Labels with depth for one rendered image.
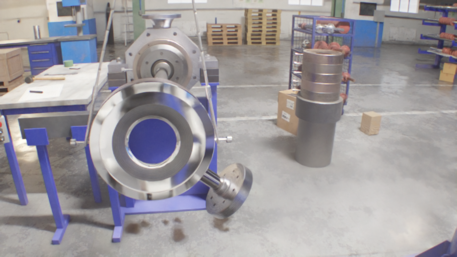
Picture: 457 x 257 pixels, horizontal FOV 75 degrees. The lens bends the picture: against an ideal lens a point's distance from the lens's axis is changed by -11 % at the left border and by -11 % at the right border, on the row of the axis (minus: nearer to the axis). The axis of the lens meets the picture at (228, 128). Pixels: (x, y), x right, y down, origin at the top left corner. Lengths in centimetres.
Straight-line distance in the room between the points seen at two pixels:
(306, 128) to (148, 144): 146
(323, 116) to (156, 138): 146
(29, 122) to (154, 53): 87
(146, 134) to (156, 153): 17
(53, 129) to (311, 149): 220
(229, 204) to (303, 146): 221
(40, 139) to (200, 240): 121
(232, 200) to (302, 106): 210
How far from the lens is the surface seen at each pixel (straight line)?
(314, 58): 295
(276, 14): 1234
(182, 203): 262
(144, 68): 206
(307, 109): 302
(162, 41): 207
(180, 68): 205
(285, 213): 257
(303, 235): 238
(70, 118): 210
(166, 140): 249
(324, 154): 323
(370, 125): 421
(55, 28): 1298
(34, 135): 221
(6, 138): 174
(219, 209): 108
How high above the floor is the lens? 148
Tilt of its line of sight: 21 degrees down
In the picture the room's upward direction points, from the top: straight up
